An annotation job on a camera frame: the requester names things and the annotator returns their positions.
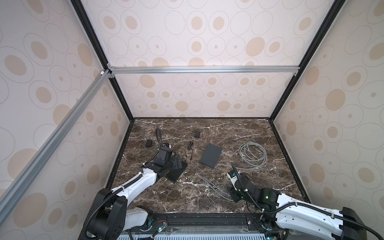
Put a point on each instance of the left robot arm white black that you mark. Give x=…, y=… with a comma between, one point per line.
x=109, y=215

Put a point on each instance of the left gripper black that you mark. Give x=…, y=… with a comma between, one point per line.
x=175, y=165

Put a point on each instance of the diagonal aluminium rail left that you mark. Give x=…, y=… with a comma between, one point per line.
x=34, y=167

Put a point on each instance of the small circuit board with LEDs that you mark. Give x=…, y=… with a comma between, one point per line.
x=160, y=229

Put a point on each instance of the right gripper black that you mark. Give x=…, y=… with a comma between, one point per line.
x=233, y=194

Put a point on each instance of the black power adapter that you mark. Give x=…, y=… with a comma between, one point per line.
x=197, y=134
x=149, y=143

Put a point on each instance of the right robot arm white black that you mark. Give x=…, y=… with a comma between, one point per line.
x=285, y=212

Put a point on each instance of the square dark grey switch box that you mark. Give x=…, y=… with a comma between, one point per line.
x=211, y=156

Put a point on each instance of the horizontal aluminium rail back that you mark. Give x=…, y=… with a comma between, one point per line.
x=201, y=70

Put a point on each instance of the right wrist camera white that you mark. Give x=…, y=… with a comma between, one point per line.
x=233, y=177

